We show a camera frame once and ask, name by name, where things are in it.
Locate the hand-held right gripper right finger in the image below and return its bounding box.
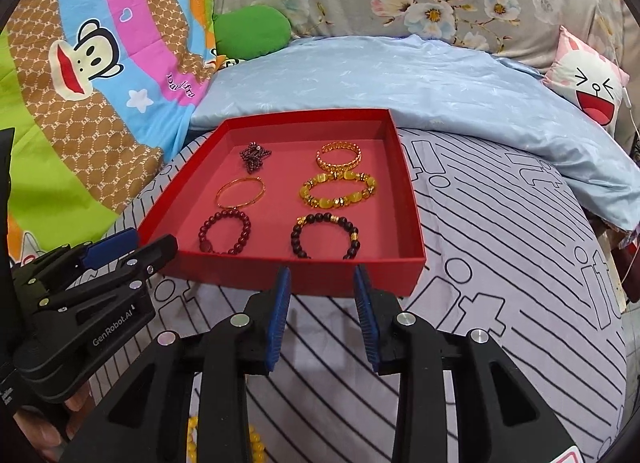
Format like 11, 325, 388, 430
352, 265, 583, 463

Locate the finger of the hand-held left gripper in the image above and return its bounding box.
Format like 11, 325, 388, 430
10, 228, 138, 294
37, 234, 178, 314

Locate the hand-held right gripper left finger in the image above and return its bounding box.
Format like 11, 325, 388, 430
60, 265, 293, 463

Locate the dark red bead bracelet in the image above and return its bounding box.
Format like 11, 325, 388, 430
199, 210, 252, 255

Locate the red cardboard box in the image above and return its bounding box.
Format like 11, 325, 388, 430
136, 108, 427, 298

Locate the thin gold bangle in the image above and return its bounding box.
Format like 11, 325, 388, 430
215, 176, 266, 210

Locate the yellow glass bead bracelet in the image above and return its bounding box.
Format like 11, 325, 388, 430
298, 170, 378, 210

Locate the small garnet bead bracelet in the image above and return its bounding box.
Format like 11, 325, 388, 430
239, 142, 273, 169

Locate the gold woven bangle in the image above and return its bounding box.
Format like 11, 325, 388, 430
315, 140, 363, 171

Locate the person's left hand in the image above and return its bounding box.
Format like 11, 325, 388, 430
15, 385, 93, 461

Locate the cartoon monkey blanket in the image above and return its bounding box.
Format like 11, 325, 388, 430
0, 0, 221, 274

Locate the green pillow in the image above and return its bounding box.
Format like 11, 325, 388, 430
212, 6, 292, 60

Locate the light blue blanket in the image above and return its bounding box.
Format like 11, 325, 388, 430
190, 34, 640, 234

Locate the cartoon face pillow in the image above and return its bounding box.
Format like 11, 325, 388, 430
542, 26, 631, 134

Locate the yellow round bead bracelet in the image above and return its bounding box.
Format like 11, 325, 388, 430
186, 415, 268, 463

